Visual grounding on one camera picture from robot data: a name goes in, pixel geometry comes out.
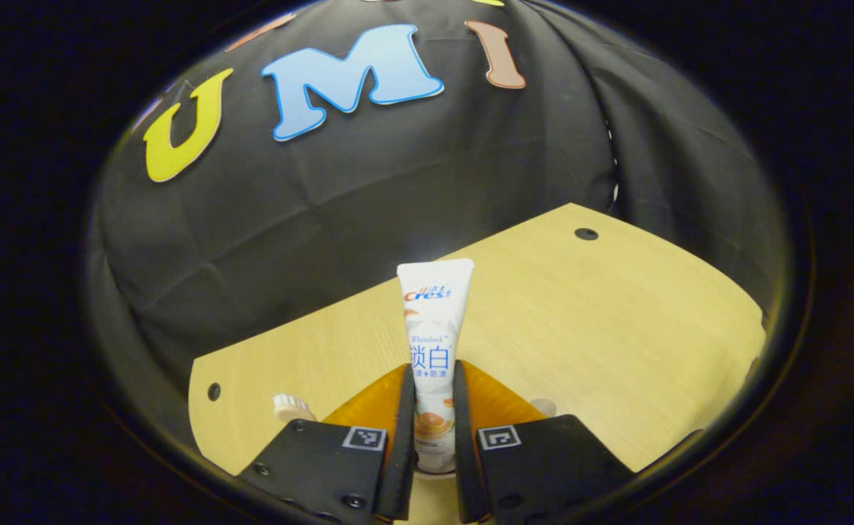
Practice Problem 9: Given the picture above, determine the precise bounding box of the beige toothbrush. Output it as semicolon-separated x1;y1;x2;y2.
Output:
273;393;317;423

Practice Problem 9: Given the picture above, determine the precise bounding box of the white toothpaste tube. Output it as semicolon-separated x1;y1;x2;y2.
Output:
396;259;475;475

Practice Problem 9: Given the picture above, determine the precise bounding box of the light wooden desktop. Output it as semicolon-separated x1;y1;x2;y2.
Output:
188;203;766;525

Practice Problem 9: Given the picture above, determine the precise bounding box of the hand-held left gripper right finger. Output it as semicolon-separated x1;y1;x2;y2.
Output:
452;359;635;524

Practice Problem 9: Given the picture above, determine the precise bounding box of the black backdrop cloth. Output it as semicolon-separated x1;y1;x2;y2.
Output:
88;0;788;438

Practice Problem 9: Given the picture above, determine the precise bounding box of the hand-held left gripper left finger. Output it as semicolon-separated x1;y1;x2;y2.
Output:
237;363;418;522

